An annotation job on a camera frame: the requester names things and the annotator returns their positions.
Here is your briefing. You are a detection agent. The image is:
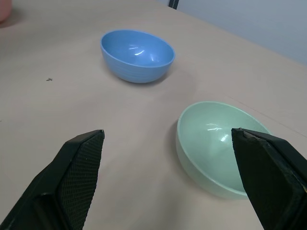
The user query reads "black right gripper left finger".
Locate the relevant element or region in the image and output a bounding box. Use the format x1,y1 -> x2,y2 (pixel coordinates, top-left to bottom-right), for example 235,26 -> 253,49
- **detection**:
0,129 -> 106,230

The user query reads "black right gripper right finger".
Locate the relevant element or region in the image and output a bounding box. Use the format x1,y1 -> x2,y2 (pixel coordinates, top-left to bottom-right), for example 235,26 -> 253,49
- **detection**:
231,127 -> 307,230

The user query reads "green plastic bowl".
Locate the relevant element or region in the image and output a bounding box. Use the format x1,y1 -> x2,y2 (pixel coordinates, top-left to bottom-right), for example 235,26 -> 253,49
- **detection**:
176,101 -> 272,200

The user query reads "blue plastic bowl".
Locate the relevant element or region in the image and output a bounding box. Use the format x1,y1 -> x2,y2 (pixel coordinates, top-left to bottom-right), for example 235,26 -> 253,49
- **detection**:
99,29 -> 175,84

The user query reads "red plastic bowl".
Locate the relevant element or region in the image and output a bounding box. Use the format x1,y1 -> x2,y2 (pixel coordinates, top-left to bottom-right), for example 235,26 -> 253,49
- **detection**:
0,0 -> 12,24

